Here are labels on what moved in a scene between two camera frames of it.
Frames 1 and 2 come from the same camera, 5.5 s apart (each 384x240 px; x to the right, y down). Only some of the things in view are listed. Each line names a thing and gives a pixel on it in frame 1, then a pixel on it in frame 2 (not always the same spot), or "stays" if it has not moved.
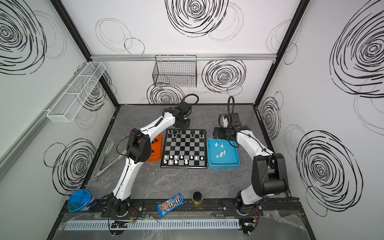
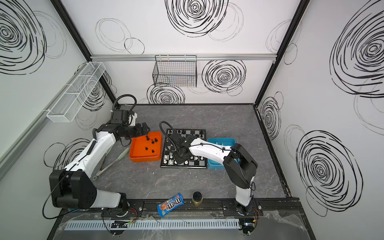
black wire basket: [175, 71] stays
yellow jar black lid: [197, 198] stays
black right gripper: [222, 133] -> [181, 151]
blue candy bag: [167, 206] stays
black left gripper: [183, 121] -> [139, 130]
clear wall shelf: [65, 108] stays
